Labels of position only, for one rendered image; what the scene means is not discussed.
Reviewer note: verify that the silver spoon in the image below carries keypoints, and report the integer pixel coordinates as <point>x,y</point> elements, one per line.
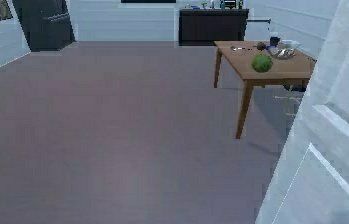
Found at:
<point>239,48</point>

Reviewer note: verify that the black low cabinet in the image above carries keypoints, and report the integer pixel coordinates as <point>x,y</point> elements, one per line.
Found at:
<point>212,26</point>

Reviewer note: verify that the small brown round fruit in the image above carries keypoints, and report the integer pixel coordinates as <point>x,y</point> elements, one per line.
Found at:
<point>261,46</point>

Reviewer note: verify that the brown wooden table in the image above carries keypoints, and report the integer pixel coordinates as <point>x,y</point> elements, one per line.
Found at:
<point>283,69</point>

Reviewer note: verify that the dark blue mug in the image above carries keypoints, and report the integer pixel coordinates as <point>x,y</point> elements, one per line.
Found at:
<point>274,40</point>

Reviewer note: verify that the clear glass bowl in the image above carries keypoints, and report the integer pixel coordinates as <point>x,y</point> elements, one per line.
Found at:
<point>284,50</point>

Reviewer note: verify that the black fridge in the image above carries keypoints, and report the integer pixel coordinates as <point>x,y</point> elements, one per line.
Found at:
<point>47,25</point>

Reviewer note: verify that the white panelled room door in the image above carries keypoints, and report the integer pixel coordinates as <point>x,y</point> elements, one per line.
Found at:
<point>328,140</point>

